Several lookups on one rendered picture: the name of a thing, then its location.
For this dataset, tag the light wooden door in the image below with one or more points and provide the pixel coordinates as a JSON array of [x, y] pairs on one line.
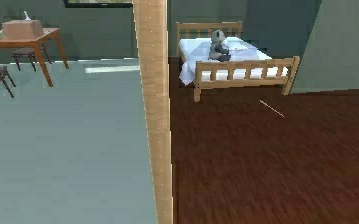
[[153, 110]]

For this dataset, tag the light wooden bed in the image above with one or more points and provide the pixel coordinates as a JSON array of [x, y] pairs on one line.
[[240, 71]]

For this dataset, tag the grey teddy bear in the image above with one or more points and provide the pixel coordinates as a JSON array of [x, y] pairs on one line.
[[217, 46]]

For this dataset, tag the white pillow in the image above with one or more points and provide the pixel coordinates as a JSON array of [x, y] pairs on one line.
[[235, 46]]

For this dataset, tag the thin pale stick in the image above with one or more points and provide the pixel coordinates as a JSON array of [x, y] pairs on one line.
[[271, 108]]

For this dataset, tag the black framed window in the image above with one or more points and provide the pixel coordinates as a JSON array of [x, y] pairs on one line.
[[98, 3]]

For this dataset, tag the brown wooden table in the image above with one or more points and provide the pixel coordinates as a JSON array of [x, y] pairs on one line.
[[37, 41]]

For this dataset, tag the brown cardboard box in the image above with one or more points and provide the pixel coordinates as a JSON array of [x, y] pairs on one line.
[[22, 29]]

